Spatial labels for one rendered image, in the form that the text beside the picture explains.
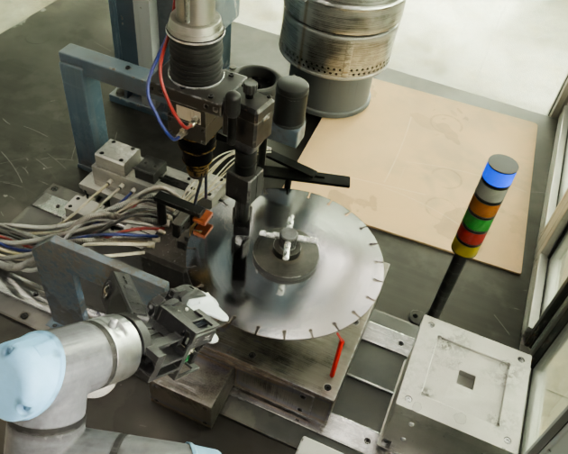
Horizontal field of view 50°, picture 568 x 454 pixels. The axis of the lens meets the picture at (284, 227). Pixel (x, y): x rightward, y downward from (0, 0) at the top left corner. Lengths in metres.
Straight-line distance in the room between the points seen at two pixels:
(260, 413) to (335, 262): 0.28
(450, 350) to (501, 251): 0.45
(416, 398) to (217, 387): 0.31
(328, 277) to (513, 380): 0.33
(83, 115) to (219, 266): 0.53
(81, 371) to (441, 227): 0.97
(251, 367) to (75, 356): 0.43
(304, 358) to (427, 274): 0.41
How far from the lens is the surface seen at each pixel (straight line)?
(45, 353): 0.61
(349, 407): 1.09
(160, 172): 1.26
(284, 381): 0.99
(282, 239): 0.96
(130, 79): 1.24
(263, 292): 0.95
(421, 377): 0.97
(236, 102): 0.76
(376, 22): 1.49
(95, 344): 0.65
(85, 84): 1.32
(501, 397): 1.01
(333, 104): 1.62
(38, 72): 1.83
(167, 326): 0.76
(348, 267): 1.01
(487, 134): 1.75
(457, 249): 1.05
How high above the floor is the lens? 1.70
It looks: 46 degrees down
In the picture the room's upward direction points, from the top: 8 degrees clockwise
